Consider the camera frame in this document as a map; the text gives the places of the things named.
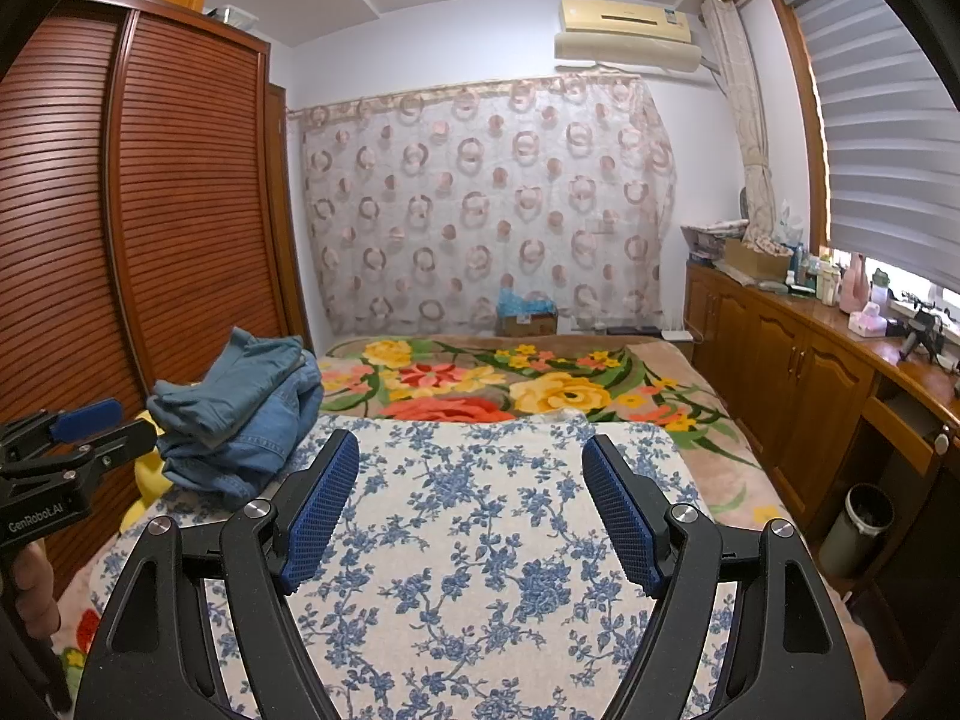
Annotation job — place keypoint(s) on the wooden window frame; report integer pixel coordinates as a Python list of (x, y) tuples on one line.
[(799, 127)]

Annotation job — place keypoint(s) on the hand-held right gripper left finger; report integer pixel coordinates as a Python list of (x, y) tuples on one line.
[(322, 510)]

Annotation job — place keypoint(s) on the brown louvred wooden wardrobe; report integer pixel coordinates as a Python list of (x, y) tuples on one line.
[(165, 202)]

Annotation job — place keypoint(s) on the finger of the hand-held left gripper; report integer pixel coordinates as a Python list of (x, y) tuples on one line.
[(124, 446), (90, 420)]

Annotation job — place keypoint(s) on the grey trash bin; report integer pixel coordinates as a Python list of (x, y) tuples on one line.
[(859, 532)]

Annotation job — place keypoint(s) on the stack of papers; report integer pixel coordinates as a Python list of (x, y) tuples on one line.
[(716, 236)]

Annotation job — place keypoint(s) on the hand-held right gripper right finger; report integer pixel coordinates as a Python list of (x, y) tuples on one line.
[(622, 510)]

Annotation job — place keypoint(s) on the yellow plush toy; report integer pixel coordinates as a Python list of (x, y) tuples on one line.
[(150, 491)]

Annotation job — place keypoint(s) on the pink bottle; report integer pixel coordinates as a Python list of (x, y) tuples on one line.
[(853, 285)]

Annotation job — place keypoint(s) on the beige wall air conditioner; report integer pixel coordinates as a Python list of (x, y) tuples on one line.
[(622, 30)]

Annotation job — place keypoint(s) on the person's left hand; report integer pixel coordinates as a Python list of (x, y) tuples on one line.
[(34, 592)]

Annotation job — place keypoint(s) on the white bottle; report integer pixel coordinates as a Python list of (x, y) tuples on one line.
[(826, 285)]

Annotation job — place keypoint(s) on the small cardboard box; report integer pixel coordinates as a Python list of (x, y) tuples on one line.
[(529, 325)]

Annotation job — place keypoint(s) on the blue denim jeans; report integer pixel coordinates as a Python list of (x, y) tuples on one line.
[(262, 442)]

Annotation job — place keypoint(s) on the blue floral white bedsheet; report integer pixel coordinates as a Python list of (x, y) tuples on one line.
[(465, 540)]

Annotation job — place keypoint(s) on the clear storage box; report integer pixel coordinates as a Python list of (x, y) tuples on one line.
[(232, 15)]

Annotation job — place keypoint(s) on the beige patterned drape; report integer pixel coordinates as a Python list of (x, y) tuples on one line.
[(750, 127)]

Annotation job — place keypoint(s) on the blue plastic bag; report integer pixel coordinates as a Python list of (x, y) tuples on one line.
[(525, 301)]

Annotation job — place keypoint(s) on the black mini tripod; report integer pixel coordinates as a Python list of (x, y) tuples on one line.
[(919, 326)]

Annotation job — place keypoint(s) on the green lid bottle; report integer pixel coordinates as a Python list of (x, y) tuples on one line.
[(880, 289)]

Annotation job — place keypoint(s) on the pink tissue box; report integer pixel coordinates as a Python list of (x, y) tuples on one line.
[(868, 320)]

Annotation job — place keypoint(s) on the wooden side cabinet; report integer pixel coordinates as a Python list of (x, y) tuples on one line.
[(780, 375)]

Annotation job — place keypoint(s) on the colourful flower blanket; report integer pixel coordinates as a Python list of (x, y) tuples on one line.
[(525, 390)]

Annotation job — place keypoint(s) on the teal blue short pants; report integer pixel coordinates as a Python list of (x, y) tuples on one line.
[(217, 390)]

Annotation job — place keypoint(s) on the circle patterned sheer curtain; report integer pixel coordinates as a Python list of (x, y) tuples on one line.
[(487, 202)]

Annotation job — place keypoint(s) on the grey zebra window blind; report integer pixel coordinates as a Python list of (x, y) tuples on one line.
[(885, 127)]

